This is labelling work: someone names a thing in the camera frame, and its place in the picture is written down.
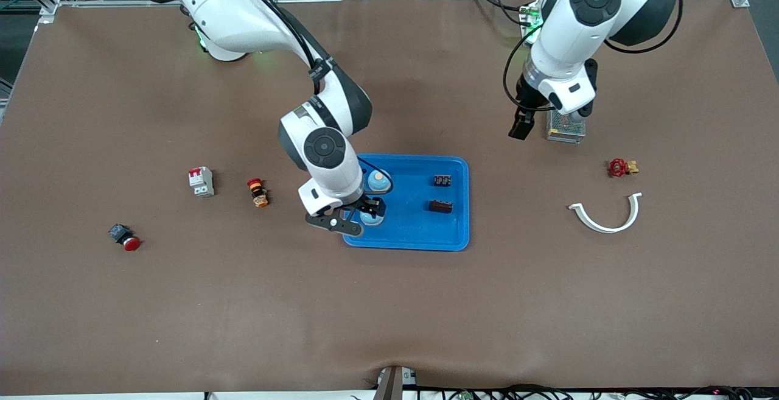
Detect blue plastic tray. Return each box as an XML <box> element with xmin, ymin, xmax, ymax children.
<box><xmin>342</xmin><ymin>154</ymin><xmax>470</xmax><ymax>251</ymax></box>

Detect metal mesh power supply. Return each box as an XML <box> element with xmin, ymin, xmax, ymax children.
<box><xmin>546</xmin><ymin>108</ymin><xmax>587</xmax><ymax>144</ymax></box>

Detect brown table cover mat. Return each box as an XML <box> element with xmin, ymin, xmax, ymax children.
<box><xmin>0</xmin><ymin>0</ymin><xmax>779</xmax><ymax>396</ymax></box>

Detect white curved plastic clamp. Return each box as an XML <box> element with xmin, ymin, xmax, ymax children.
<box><xmin>568</xmin><ymin>192</ymin><xmax>643</xmax><ymax>234</ymax></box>

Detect white red circuit breaker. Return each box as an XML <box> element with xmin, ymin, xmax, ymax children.
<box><xmin>188</xmin><ymin>167</ymin><xmax>215</xmax><ymax>198</ymax></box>

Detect red mushroom push button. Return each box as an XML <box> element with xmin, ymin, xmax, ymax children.
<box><xmin>108</xmin><ymin>223</ymin><xmax>142</xmax><ymax>251</ymax></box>

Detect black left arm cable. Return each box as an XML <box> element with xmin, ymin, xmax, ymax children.
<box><xmin>503</xmin><ymin>0</ymin><xmax>683</xmax><ymax>111</ymax></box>

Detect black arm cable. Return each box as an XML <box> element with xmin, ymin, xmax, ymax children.
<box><xmin>225</xmin><ymin>0</ymin><xmax>394</xmax><ymax>195</ymax></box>
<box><xmin>503</xmin><ymin>0</ymin><xmax>683</xmax><ymax>111</ymax></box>

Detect red handle brass valve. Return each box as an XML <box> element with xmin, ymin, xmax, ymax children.
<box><xmin>607</xmin><ymin>158</ymin><xmax>640</xmax><ymax>178</ymax></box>

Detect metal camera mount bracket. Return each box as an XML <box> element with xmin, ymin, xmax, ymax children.
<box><xmin>374</xmin><ymin>365</ymin><xmax>417</xmax><ymax>400</ymax></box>

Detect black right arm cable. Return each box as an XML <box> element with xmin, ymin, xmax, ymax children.
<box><xmin>225</xmin><ymin>0</ymin><xmax>394</xmax><ymax>195</ymax></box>

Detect black table edge cables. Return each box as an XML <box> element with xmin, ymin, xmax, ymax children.
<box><xmin>420</xmin><ymin>385</ymin><xmax>779</xmax><ymax>400</ymax></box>

